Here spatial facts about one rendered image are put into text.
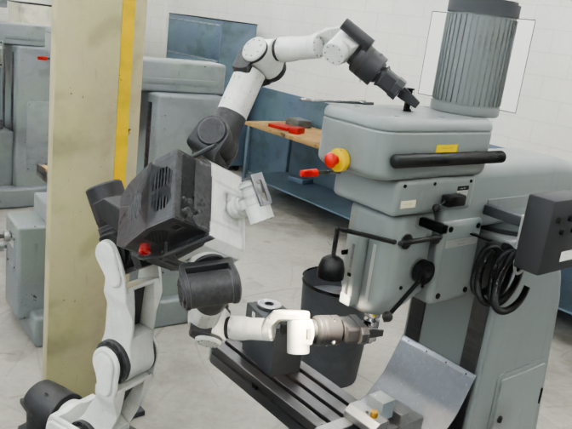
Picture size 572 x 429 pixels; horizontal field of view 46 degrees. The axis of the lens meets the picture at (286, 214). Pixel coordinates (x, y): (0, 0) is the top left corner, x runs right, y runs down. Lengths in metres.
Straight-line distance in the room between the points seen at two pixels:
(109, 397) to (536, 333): 1.42
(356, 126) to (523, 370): 1.15
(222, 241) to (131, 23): 1.71
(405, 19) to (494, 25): 5.60
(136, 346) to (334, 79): 6.44
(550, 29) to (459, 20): 4.59
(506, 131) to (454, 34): 4.74
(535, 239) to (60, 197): 2.16
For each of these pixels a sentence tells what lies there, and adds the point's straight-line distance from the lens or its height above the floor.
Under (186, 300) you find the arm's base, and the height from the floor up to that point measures 1.39.
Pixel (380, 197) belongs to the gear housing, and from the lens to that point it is 1.79.
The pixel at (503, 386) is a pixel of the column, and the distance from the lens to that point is 2.39.
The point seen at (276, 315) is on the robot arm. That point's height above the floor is 1.28.
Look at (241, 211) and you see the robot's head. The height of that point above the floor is 1.59.
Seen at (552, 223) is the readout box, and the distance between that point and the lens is 1.90.
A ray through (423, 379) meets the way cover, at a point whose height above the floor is 0.98.
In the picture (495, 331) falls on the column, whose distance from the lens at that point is 2.27.
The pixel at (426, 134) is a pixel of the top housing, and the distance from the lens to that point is 1.76.
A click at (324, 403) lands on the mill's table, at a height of 0.90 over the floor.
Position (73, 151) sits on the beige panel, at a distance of 3.25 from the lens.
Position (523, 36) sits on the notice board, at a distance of 6.69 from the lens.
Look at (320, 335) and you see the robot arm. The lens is 1.95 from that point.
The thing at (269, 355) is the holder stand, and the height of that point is 0.98.
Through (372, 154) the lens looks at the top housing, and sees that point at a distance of 1.68.
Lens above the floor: 2.08
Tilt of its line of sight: 16 degrees down
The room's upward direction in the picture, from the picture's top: 7 degrees clockwise
